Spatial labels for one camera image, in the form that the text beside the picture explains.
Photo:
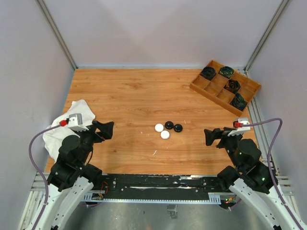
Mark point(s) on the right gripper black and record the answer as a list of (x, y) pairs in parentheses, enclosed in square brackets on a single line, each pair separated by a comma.
[(210, 135)]

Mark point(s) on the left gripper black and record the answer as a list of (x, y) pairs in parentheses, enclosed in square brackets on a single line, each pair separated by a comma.
[(105, 130)]

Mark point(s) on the black charging case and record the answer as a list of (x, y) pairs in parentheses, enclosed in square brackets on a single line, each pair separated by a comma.
[(169, 125), (178, 128)]

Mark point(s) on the white charging case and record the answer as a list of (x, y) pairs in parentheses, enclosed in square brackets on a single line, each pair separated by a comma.
[(159, 127), (165, 134)]

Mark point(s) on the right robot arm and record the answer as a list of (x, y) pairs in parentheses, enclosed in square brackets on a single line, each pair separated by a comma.
[(251, 181)]

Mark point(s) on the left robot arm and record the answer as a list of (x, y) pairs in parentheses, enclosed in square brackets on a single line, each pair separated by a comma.
[(71, 177)]

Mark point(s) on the blue green swirl cup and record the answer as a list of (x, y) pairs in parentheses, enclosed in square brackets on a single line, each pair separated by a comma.
[(238, 102)]

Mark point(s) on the wooden compartment tray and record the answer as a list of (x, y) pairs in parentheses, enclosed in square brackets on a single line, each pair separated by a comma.
[(214, 89)]

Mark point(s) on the white cloth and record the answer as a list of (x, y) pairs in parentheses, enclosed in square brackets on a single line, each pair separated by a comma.
[(53, 138)]

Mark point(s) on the dark red swirl cup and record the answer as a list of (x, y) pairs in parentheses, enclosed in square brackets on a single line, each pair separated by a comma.
[(232, 86)]

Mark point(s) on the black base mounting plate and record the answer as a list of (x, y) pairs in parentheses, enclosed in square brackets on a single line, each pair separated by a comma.
[(126, 184)]

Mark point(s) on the dark swirl cup far left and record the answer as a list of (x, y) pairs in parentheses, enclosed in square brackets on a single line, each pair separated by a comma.
[(208, 73)]

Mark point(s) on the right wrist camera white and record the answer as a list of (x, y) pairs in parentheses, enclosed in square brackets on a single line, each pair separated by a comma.
[(241, 126)]

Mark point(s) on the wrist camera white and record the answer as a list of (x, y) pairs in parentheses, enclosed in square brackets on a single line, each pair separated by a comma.
[(241, 126), (75, 123)]

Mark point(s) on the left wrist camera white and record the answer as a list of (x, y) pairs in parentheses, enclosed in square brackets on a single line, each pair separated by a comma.
[(75, 123)]

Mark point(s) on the slotted cable duct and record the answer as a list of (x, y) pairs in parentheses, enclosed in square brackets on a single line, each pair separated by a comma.
[(182, 198)]

